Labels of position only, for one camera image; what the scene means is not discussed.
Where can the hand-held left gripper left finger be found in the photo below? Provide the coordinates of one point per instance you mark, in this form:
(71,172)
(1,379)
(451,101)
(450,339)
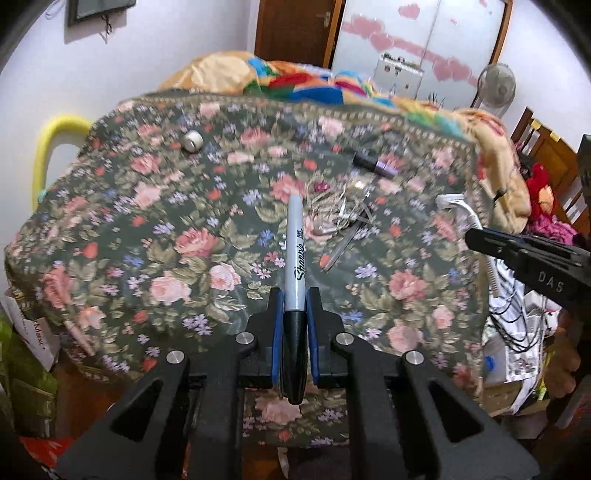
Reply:
(276,334)

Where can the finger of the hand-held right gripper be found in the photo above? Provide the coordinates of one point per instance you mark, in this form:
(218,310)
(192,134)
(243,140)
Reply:
(489,240)

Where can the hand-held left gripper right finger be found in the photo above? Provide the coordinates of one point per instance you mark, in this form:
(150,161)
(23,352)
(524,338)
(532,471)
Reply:
(314,339)

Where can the grey black marker pen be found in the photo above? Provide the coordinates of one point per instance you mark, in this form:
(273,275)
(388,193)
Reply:
(294,258)

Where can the clear plastic wrapper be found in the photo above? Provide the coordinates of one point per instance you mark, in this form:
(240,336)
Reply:
(330,207)

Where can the black purple cosmetic tube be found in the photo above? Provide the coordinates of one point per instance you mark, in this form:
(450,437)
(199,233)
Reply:
(374,162)

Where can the magenta cloth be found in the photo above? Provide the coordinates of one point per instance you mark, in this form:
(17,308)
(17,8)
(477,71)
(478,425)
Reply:
(551,228)

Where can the red plush toy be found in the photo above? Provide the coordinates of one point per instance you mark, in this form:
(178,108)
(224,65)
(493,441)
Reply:
(540,189)

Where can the wooden headboard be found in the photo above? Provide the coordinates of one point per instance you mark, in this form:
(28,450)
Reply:
(554,152)

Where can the standing fan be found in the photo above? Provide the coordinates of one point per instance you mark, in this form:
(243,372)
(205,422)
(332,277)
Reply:
(496,85)

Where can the floral printed blanket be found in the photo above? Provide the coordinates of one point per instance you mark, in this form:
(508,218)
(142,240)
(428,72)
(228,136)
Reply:
(161,221)

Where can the white device box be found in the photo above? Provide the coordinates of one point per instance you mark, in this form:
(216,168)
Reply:
(397,76)

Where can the white wardrobe with pink hearts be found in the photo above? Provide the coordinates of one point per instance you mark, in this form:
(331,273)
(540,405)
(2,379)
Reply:
(415,27)

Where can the white plastic bag red print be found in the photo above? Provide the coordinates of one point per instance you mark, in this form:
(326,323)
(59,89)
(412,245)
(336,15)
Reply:
(32,332)

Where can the green leaf print bag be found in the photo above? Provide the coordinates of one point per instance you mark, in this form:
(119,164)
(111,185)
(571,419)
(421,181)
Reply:
(27,383)

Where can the orange multicoloured blanket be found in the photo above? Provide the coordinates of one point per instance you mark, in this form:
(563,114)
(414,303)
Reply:
(217,74)

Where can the brown wooden door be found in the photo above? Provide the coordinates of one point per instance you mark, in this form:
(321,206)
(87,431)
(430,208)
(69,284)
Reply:
(295,32)

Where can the yellow foam tube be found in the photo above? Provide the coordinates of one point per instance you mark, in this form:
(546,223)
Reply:
(39,157)

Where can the small wall monitor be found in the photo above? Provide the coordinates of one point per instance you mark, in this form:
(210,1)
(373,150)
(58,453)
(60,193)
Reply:
(99,9)

